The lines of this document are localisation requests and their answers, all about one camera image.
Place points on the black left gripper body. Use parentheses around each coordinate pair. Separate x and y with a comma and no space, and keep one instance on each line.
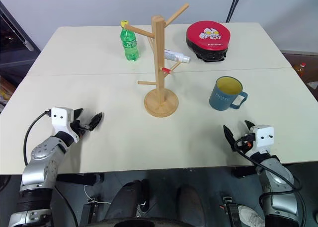
(80,128)

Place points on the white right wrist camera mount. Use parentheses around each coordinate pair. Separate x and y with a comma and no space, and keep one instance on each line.
(264,136)

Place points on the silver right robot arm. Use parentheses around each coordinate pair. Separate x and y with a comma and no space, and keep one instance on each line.
(278,177)

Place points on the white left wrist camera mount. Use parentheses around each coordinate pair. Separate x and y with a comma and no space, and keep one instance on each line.
(60,116)

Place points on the dark rounded shape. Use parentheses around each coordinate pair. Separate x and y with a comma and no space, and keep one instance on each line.
(129,197)

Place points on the white shoe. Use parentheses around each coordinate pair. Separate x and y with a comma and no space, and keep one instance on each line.
(249,215)

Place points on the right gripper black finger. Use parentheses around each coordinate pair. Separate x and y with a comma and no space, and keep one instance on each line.
(249,127)
(229,137)

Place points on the black ribbed pole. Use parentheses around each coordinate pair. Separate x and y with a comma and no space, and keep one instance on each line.
(233,6)

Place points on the blue mug with yellow inside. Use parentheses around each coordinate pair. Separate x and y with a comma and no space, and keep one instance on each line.
(222,98)

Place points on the wooden mug tree stand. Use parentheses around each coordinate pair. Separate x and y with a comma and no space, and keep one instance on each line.
(158,63)

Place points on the green plastic soda bottle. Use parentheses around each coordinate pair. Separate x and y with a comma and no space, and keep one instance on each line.
(129,45)

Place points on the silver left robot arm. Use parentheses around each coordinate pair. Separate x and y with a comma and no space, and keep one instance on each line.
(41,162)

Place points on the dark metal shelf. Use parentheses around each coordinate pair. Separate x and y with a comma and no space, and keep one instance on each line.
(15,50)

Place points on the orange drink bottle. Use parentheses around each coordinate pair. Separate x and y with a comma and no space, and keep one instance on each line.
(300,69)

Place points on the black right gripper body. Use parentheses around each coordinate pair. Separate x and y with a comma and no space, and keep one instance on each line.
(244,143)

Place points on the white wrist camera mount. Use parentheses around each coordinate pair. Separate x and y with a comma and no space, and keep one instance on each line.
(60,116)
(264,136)

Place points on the yellow packaging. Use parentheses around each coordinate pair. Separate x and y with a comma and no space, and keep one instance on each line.
(6,90)

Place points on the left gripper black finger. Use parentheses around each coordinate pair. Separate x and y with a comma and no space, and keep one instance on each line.
(96,121)
(78,114)

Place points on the red cartoon punching pad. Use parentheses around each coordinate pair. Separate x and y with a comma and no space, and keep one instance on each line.
(208,37)

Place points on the white squeeze tube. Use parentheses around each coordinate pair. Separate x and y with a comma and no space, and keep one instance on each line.
(175,55)

